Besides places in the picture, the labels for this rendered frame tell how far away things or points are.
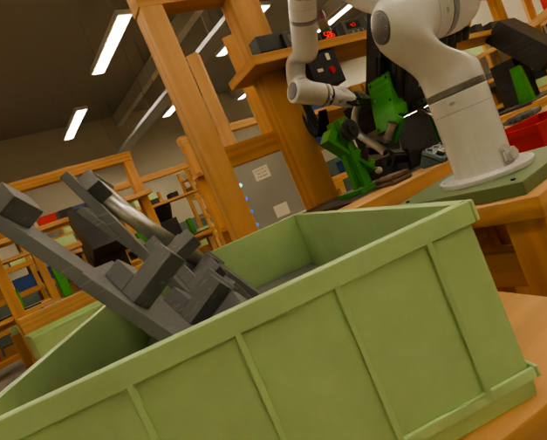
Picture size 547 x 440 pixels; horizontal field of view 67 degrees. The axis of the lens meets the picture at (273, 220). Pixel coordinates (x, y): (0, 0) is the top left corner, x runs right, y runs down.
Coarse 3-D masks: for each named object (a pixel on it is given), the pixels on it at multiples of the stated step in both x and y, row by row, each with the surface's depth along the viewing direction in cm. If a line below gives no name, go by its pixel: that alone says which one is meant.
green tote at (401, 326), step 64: (256, 256) 90; (320, 256) 84; (384, 256) 31; (448, 256) 32; (256, 320) 29; (320, 320) 31; (384, 320) 31; (448, 320) 32; (64, 384) 44; (128, 384) 28; (192, 384) 29; (256, 384) 29; (320, 384) 31; (384, 384) 31; (448, 384) 32; (512, 384) 33
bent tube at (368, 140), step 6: (360, 96) 161; (366, 96) 161; (354, 108) 165; (360, 108) 166; (354, 114) 166; (354, 120) 167; (360, 132) 166; (360, 138) 164; (366, 138) 162; (366, 144) 163; (372, 144) 159; (378, 144) 157; (378, 150) 157; (384, 150) 154
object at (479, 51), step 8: (544, 24) 790; (472, 48) 906; (480, 48) 895; (488, 48) 885; (480, 56) 892; (488, 56) 884; (496, 56) 910; (488, 80) 902; (536, 80) 840; (544, 80) 829; (544, 88) 826; (496, 96) 913; (496, 104) 913
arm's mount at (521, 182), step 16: (544, 160) 79; (448, 176) 104; (512, 176) 77; (528, 176) 72; (544, 176) 75; (432, 192) 94; (448, 192) 86; (464, 192) 81; (480, 192) 77; (496, 192) 75; (512, 192) 73; (528, 192) 71
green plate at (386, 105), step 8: (376, 80) 161; (384, 80) 157; (368, 88) 165; (376, 88) 161; (384, 88) 157; (392, 88) 155; (376, 96) 162; (384, 96) 158; (392, 96) 155; (376, 104) 162; (384, 104) 158; (392, 104) 155; (400, 104) 158; (376, 112) 163; (384, 112) 159; (392, 112) 155; (400, 112) 157; (376, 120) 163; (384, 120) 160; (392, 120) 156; (376, 128) 164; (384, 128) 160
